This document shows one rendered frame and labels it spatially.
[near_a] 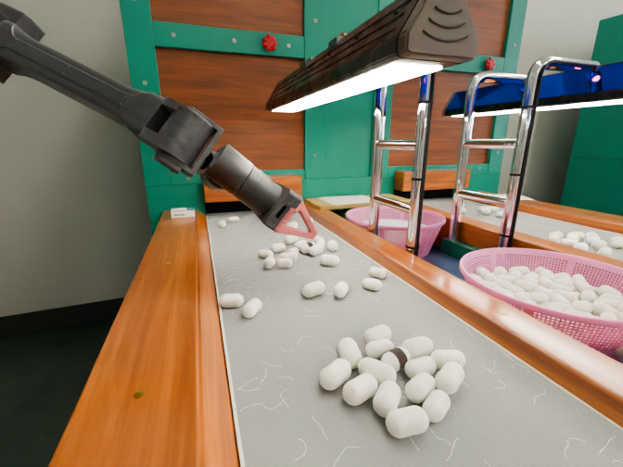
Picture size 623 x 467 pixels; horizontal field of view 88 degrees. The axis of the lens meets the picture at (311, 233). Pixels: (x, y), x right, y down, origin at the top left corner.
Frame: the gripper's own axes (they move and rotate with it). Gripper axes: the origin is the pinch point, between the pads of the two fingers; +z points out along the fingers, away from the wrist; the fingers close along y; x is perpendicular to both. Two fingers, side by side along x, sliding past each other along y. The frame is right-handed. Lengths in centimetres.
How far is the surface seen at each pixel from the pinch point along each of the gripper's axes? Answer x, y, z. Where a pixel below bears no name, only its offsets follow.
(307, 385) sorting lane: 11.7, -25.7, -1.9
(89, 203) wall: 58, 139, -45
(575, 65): -57, -1, 21
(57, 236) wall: 81, 138, -47
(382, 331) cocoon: 3.7, -22.3, 4.5
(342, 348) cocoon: 7.4, -23.7, 0.4
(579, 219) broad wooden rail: -49, 9, 65
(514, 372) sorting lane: -1.8, -30.6, 13.8
